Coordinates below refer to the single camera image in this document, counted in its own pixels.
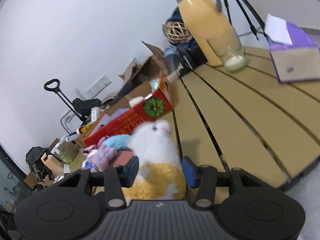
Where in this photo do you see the pink layered sponge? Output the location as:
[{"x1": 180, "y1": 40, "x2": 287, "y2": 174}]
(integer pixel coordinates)
[{"x1": 110, "y1": 151, "x2": 133, "y2": 166}]

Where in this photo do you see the light blue plush cloth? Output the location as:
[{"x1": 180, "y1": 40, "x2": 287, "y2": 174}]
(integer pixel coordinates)
[{"x1": 102, "y1": 134, "x2": 131, "y2": 151}]

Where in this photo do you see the white yellow plush toy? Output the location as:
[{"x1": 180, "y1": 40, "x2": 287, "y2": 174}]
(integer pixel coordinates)
[{"x1": 122, "y1": 120, "x2": 186, "y2": 204}]

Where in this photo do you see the lilac fluffy cloth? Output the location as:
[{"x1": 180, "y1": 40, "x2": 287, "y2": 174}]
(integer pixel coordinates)
[{"x1": 86, "y1": 145, "x2": 118, "y2": 172}]

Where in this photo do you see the black bag on trolley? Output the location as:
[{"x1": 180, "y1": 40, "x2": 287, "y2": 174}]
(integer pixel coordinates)
[{"x1": 72, "y1": 98, "x2": 102, "y2": 117}]

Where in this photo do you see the red cardboard box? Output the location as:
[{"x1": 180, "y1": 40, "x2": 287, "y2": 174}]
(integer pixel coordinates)
[{"x1": 83, "y1": 73, "x2": 174, "y2": 147}]

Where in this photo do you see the black backpack on floor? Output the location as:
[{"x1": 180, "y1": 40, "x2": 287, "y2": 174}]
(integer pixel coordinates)
[{"x1": 25, "y1": 146, "x2": 50, "y2": 180}]

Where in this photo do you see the brown open cardboard box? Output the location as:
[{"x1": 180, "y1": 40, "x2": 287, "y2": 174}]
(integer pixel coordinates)
[{"x1": 119, "y1": 41, "x2": 168, "y2": 90}]

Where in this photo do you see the blue water bottle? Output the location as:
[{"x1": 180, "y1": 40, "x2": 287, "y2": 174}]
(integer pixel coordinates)
[{"x1": 164, "y1": 47, "x2": 180, "y2": 74}]

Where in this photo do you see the glass candle jar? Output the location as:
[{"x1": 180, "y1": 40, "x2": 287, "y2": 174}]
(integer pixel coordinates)
[{"x1": 215, "y1": 27, "x2": 247, "y2": 72}]

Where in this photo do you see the wicker rattan ball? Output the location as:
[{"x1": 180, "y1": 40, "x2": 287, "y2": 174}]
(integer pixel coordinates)
[{"x1": 162, "y1": 21, "x2": 192, "y2": 43}]

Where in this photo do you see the purple tissue pack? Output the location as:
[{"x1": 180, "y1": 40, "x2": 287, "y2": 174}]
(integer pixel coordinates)
[{"x1": 264, "y1": 14, "x2": 319, "y2": 83}]

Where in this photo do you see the dark blue bag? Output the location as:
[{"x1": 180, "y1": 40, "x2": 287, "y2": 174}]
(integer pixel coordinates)
[{"x1": 164, "y1": 7, "x2": 184, "y2": 26}]

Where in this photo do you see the yellow thermos jug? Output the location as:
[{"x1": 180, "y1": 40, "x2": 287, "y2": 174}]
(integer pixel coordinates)
[{"x1": 175, "y1": 0, "x2": 241, "y2": 64}]

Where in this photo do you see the white wall socket strip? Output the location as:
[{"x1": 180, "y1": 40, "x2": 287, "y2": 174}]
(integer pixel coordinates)
[{"x1": 87, "y1": 75, "x2": 112, "y2": 98}]

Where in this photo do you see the black tripod with camera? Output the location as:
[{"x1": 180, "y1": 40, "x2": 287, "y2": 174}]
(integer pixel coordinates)
[{"x1": 216, "y1": 0, "x2": 270, "y2": 41}]

